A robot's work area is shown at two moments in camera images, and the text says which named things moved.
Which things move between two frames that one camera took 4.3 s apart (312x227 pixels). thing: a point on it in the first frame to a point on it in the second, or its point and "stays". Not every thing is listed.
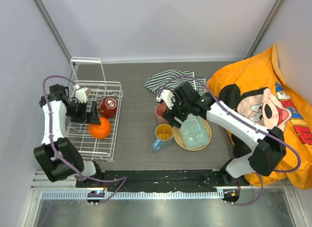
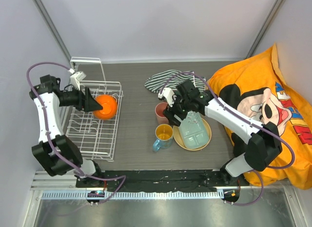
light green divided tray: [194, 132] stays
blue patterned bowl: [164, 133] stays
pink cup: [160, 109] stays
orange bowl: [100, 131] to [109, 104]
